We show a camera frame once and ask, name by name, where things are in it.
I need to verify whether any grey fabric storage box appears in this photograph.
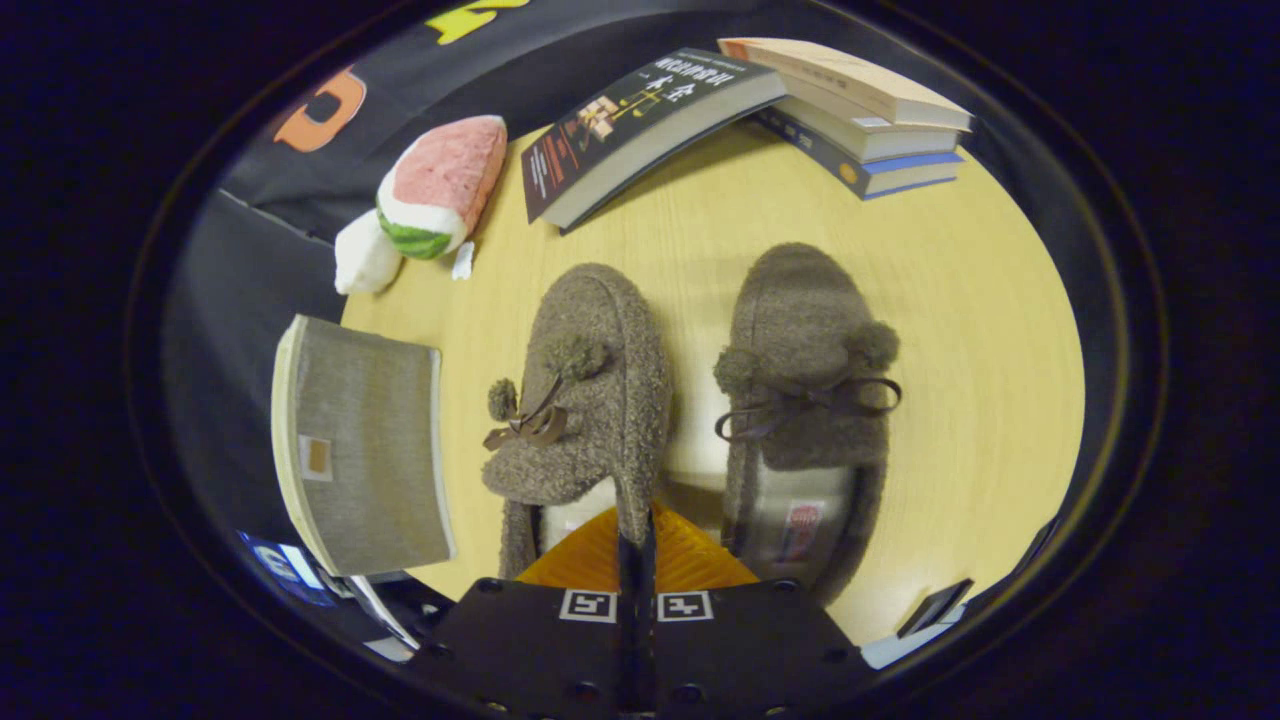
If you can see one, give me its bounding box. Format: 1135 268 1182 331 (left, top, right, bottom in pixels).
270 314 457 578

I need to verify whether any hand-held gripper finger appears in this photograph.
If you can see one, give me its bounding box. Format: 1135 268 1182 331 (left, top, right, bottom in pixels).
641 505 871 719
405 505 641 720

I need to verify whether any black paperback book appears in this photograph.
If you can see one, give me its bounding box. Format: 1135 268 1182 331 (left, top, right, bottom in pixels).
520 47 788 233

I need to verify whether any brown fuzzy shoe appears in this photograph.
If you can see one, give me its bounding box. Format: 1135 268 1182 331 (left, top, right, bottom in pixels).
713 243 903 608
482 263 673 581

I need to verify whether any watermelon slice plush toy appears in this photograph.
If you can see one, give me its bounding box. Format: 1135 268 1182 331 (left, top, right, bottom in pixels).
376 115 509 282

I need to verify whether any blue cover book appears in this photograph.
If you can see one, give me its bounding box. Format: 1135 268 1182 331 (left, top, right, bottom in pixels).
745 108 966 201

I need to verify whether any black flat device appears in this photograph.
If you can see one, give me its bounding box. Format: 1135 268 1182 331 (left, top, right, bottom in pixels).
897 578 974 639

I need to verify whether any computer monitor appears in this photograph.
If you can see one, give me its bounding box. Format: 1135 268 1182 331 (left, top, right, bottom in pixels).
238 530 336 608

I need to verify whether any cream cover book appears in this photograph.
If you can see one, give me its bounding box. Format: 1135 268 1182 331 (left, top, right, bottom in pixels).
718 37 974 133

